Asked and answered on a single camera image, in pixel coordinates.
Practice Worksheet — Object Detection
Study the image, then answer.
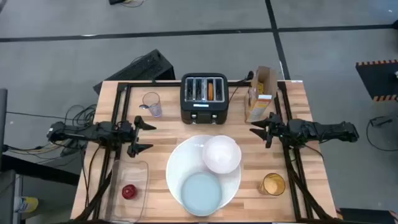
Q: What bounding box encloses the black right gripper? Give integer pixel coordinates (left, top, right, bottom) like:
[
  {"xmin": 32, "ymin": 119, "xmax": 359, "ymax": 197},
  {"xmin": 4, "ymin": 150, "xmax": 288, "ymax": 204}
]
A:
[{"xmin": 249, "ymin": 112, "xmax": 293, "ymax": 149}]

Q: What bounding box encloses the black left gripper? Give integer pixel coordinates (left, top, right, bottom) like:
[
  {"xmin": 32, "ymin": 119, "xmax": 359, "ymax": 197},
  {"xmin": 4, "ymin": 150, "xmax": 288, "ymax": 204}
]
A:
[{"xmin": 119, "ymin": 115, "xmax": 157, "ymax": 158}]

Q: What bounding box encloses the cardboard cereal box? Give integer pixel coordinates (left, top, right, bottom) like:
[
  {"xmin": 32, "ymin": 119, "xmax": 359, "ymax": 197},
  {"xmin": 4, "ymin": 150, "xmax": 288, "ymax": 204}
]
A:
[{"xmin": 244, "ymin": 65, "xmax": 279, "ymax": 124}]

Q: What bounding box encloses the red apple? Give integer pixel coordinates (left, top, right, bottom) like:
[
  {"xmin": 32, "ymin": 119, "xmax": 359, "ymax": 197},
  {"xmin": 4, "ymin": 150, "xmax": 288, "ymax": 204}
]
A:
[{"xmin": 121, "ymin": 184, "xmax": 138, "ymax": 200}]

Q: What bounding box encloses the clear drinking glass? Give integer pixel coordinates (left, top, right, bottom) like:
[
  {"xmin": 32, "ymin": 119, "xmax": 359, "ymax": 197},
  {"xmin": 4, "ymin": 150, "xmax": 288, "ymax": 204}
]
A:
[{"xmin": 142, "ymin": 91, "xmax": 163, "ymax": 118}]

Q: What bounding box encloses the clear plastic container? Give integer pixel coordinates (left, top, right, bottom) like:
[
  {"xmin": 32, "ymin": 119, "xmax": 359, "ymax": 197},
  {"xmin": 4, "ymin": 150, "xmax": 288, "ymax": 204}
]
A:
[{"xmin": 105, "ymin": 159, "xmax": 149, "ymax": 223}]

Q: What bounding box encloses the white round placemat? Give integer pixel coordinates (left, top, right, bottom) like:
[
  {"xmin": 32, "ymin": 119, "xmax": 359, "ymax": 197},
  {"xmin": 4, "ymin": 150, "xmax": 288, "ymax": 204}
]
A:
[{"xmin": 165, "ymin": 134, "xmax": 242, "ymax": 217}]

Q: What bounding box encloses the pink bowl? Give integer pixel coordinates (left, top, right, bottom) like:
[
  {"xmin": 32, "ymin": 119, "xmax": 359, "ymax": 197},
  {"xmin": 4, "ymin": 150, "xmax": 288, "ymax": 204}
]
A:
[{"xmin": 202, "ymin": 134, "xmax": 243, "ymax": 174}]

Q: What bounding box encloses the amber glass with juice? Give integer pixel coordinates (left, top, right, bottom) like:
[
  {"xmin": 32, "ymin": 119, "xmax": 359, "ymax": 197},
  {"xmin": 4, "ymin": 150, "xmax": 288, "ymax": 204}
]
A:
[{"xmin": 258, "ymin": 172, "xmax": 286, "ymax": 197}]

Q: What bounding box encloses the black four-slot toaster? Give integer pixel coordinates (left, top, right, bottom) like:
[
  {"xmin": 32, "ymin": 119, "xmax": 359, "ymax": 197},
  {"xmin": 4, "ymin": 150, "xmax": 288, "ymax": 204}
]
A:
[{"xmin": 180, "ymin": 72, "xmax": 230, "ymax": 125}]

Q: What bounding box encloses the black perforated case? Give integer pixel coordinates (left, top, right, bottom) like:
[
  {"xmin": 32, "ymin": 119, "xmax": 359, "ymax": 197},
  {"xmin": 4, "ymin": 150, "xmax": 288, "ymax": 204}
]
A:
[{"xmin": 93, "ymin": 49, "xmax": 176, "ymax": 94}]

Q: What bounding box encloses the light blue plate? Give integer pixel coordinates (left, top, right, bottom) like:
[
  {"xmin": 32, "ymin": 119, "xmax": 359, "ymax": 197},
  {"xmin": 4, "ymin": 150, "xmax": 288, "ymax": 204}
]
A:
[{"xmin": 180, "ymin": 171, "xmax": 223, "ymax": 217}]

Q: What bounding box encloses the black floor device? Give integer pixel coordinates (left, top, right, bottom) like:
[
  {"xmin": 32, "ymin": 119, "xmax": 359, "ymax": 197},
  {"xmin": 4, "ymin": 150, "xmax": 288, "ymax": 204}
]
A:
[{"xmin": 369, "ymin": 116, "xmax": 393, "ymax": 127}]

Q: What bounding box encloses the black hazard-striped mat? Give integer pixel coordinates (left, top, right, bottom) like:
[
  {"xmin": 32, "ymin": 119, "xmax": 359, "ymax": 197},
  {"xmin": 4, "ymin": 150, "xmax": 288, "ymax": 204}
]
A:
[{"xmin": 355, "ymin": 58, "xmax": 398, "ymax": 102}]

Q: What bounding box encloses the person's shoe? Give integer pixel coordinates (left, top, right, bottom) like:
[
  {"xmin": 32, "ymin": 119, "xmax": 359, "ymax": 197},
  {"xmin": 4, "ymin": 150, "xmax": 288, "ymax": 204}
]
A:
[{"xmin": 14, "ymin": 196, "xmax": 39, "ymax": 214}]

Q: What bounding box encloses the black toaster power cable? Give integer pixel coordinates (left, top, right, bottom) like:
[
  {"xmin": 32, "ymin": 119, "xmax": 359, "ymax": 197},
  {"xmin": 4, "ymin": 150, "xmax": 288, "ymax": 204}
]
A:
[{"xmin": 228, "ymin": 70, "xmax": 254, "ymax": 103}]

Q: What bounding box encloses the black aluminium frame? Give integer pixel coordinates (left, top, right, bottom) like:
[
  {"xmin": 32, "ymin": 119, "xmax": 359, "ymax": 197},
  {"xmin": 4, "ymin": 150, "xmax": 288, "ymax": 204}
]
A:
[{"xmin": 74, "ymin": 80, "xmax": 338, "ymax": 224}]

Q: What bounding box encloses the black cable bundle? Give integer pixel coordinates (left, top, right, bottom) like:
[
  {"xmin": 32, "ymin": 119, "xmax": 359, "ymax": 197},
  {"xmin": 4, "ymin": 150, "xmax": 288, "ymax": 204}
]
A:
[{"xmin": 6, "ymin": 104, "xmax": 98, "ymax": 162}]

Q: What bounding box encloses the black floor cable loop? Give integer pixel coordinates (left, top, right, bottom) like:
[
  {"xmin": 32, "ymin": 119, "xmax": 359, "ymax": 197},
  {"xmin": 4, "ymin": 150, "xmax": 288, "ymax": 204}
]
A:
[{"xmin": 366, "ymin": 114, "xmax": 398, "ymax": 152}]

